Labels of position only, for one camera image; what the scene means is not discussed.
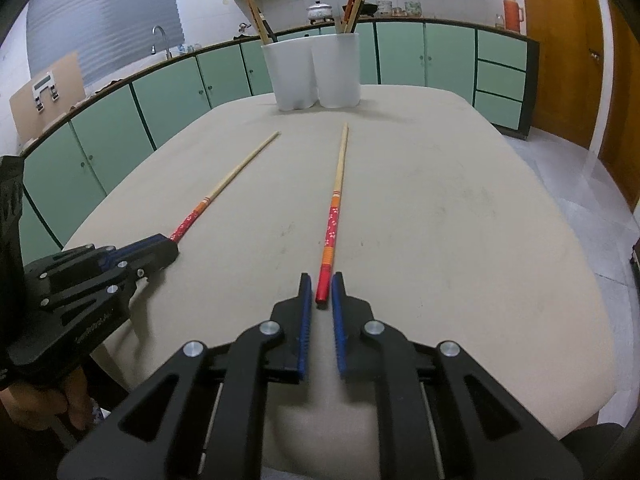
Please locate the white cooking pot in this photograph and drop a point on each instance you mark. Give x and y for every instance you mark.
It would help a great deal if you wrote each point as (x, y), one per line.
(320, 12)

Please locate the left white holder cup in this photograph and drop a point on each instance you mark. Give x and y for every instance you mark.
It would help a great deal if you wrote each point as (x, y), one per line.
(291, 71)

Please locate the green drawer unit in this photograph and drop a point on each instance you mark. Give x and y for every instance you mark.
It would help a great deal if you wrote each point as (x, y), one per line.
(505, 80)

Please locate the red striped wooden chopstick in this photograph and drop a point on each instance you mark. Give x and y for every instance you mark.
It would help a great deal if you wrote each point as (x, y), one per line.
(346, 14)

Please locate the glass jars on counter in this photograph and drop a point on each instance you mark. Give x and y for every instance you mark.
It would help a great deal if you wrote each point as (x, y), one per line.
(408, 9)

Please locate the orange thermos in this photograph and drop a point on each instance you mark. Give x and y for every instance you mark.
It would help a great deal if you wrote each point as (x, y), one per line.
(513, 15)

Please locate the white holder cup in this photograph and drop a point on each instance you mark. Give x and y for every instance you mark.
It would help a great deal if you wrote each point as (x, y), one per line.
(291, 71)
(336, 60)

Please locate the chrome sink faucet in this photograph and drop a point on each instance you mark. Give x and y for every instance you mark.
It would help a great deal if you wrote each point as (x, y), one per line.
(158, 30)

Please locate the grey window blind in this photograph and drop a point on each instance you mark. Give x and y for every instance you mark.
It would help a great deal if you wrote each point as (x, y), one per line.
(107, 34)

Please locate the wooden door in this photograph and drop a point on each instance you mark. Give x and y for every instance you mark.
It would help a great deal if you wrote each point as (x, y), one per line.
(570, 83)

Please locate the orange red patterned chopstick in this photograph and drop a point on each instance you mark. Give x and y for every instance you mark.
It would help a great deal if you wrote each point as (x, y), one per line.
(203, 204)

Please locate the person's left hand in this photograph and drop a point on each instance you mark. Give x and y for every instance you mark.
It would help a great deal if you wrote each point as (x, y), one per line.
(34, 409)

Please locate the green lower kitchen cabinets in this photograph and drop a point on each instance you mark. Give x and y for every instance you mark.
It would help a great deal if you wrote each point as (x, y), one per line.
(412, 160)

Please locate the black chopstick gold band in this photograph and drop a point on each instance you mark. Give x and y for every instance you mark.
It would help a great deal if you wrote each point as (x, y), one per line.
(269, 32)

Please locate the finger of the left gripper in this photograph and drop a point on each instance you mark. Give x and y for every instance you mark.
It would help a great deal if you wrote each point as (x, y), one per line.
(145, 257)

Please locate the cardboard box with print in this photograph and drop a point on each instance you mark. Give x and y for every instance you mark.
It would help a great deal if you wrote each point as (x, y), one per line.
(47, 97)

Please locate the black wok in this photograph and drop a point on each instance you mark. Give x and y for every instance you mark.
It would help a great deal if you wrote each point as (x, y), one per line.
(368, 9)

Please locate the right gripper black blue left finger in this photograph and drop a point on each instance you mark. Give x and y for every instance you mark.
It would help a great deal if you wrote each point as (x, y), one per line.
(201, 415)

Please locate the plain wooden chopstick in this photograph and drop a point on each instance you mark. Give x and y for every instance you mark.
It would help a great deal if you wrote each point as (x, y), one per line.
(259, 23)

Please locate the red floral orange chopstick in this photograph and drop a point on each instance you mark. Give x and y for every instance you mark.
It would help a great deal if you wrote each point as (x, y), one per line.
(327, 259)

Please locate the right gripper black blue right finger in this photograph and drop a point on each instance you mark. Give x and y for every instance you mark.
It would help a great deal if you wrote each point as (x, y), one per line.
(441, 415)

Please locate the right white holder cup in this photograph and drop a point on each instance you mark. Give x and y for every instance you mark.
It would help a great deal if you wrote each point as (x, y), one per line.
(336, 60)

